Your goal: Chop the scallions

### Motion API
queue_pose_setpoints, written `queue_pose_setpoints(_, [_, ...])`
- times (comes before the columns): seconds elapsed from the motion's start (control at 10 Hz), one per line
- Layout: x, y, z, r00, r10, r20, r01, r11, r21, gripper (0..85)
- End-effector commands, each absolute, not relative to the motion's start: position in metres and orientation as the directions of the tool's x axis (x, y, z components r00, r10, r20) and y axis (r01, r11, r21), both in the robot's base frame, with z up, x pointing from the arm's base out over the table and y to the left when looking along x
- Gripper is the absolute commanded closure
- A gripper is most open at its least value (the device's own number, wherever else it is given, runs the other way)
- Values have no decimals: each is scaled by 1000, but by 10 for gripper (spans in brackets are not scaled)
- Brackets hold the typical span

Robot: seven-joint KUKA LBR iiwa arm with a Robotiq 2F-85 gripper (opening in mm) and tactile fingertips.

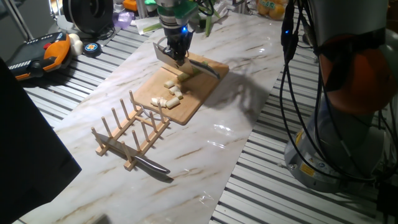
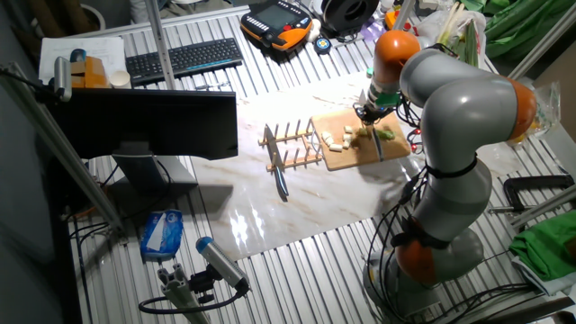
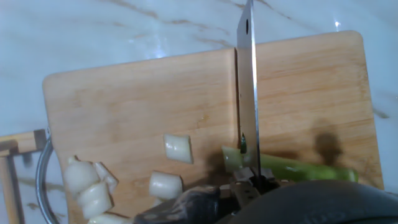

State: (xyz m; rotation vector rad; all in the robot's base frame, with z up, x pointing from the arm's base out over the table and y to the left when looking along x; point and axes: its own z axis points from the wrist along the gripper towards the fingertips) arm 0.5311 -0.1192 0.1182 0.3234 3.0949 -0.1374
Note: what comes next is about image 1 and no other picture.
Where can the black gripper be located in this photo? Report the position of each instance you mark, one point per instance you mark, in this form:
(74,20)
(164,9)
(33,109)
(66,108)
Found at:
(179,39)

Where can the steel cleaver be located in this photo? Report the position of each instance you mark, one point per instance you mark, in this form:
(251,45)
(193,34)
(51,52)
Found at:
(186,65)

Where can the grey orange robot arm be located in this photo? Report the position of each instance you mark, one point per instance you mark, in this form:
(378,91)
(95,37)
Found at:
(342,31)

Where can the short pale green scallion piece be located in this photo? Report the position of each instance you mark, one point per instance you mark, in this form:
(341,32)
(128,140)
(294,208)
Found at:
(183,76)

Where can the short white scallion piece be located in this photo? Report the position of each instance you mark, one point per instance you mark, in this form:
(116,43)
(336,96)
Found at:
(173,89)
(163,102)
(178,94)
(169,84)

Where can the wooden cutting board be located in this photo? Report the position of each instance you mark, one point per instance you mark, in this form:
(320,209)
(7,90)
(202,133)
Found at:
(199,90)

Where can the long white scallion piece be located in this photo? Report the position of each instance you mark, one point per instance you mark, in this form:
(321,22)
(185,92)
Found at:
(173,102)

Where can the white scallion root bulb piece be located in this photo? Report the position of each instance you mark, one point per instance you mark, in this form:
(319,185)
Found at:
(154,101)

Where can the purple plastic bag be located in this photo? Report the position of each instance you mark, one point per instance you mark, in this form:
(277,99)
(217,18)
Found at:
(122,19)

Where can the orange plastic tool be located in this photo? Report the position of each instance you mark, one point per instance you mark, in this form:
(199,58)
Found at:
(130,4)

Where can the round blue black tape measure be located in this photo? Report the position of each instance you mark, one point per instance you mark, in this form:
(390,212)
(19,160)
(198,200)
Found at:
(92,48)

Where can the wooden peg rack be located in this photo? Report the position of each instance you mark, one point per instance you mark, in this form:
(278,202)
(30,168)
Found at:
(149,140)

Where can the clear bag of yellow fruit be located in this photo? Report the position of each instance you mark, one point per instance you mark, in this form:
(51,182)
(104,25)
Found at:
(272,9)

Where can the black round spool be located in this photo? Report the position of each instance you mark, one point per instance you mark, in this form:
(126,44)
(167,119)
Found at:
(88,14)

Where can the small white rounded object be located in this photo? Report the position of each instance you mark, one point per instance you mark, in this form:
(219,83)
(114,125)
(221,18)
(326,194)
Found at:
(76,45)

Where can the pointed steel kitchen knife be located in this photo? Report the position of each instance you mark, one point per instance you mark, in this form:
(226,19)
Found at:
(152,165)

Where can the marble pattern table mat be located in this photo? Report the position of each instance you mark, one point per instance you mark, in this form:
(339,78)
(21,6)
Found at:
(186,186)

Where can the orange black teach pendant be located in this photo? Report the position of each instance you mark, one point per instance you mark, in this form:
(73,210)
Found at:
(46,54)

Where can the green wrist mount plate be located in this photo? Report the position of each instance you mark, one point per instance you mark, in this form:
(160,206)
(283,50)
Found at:
(186,9)

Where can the thin aluminium frame post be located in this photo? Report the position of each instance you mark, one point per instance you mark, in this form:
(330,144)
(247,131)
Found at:
(244,6)

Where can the upright aluminium frame post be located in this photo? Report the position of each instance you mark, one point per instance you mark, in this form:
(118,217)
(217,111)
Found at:
(20,20)

